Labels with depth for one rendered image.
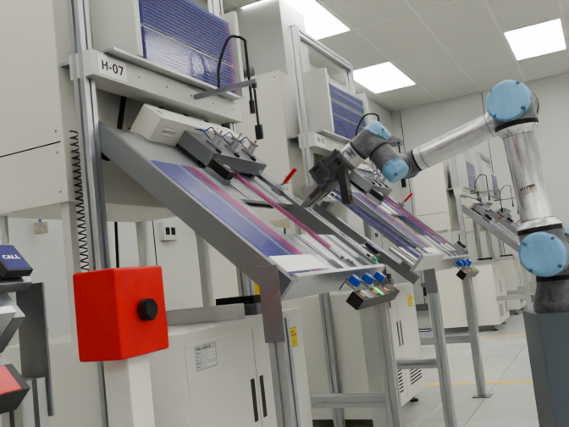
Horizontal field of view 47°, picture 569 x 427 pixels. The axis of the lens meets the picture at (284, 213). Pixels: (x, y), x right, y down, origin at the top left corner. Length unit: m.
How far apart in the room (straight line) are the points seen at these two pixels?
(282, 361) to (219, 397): 0.36
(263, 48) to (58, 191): 3.81
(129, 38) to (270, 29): 3.65
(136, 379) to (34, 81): 1.05
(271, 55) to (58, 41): 3.62
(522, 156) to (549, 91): 7.79
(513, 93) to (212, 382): 1.10
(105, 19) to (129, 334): 1.09
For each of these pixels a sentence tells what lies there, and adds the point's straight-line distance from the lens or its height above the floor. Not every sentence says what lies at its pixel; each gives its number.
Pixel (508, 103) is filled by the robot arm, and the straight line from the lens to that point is 1.86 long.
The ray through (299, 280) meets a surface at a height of 0.72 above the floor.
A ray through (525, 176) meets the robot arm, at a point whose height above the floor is 0.92.
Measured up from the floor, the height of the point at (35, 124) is 1.24.
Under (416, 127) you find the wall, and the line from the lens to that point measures 9.87.
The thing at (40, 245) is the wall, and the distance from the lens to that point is 3.60.
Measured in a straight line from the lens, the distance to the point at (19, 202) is 2.00.
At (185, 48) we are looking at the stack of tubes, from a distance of 2.15.
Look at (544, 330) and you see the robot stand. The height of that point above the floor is 0.51.
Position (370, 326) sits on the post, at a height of 0.52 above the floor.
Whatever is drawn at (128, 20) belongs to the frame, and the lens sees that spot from 1.96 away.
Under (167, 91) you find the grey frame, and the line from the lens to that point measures 2.05.
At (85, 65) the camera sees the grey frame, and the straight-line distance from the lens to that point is 1.83.
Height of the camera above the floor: 0.73
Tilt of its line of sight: 5 degrees up
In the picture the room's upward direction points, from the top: 6 degrees counter-clockwise
